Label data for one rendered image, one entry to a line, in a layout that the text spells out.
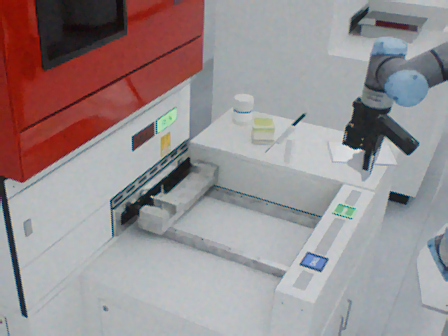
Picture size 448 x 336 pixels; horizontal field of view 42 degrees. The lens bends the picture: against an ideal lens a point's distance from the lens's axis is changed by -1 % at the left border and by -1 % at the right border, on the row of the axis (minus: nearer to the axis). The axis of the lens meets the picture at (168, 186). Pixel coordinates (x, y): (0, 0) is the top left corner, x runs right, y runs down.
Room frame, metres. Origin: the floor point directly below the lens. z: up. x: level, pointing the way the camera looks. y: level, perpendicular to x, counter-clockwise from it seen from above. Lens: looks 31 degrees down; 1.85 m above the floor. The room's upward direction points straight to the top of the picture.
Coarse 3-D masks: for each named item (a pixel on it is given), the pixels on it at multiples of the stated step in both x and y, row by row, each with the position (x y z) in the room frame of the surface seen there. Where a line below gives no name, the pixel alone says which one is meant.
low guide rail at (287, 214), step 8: (208, 192) 1.64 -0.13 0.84; (216, 192) 1.62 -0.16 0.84; (224, 192) 1.61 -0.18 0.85; (232, 192) 1.61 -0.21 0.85; (224, 200) 1.61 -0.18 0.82; (232, 200) 1.59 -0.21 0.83; (240, 200) 1.58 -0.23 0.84; (248, 200) 1.57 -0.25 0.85; (256, 200) 1.57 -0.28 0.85; (248, 208) 1.56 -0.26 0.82; (256, 208) 1.55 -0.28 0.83; (264, 208) 1.53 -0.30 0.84; (272, 208) 1.52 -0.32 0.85; (280, 208) 1.52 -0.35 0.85; (280, 216) 1.51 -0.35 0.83; (288, 216) 1.49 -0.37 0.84; (296, 216) 1.48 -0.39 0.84; (304, 216) 1.47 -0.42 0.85; (312, 216) 1.47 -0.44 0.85; (304, 224) 1.47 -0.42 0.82; (312, 224) 1.45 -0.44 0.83
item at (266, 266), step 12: (168, 228) 1.41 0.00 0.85; (180, 240) 1.38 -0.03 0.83; (192, 240) 1.36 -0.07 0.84; (204, 240) 1.35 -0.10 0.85; (216, 252) 1.32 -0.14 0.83; (228, 252) 1.30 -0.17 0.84; (240, 252) 1.29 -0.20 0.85; (252, 264) 1.26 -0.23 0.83; (264, 264) 1.25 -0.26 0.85; (276, 264) 1.24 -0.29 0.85
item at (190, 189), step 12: (192, 180) 1.64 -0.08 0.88; (204, 180) 1.64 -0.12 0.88; (216, 180) 1.68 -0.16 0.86; (180, 192) 1.57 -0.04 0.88; (192, 192) 1.57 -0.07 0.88; (204, 192) 1.60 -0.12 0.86; (192, 204) 1.53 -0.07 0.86; (180, 216) 1.47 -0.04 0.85; (144, 228) 1.40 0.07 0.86; (156, 228) 1.38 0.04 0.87
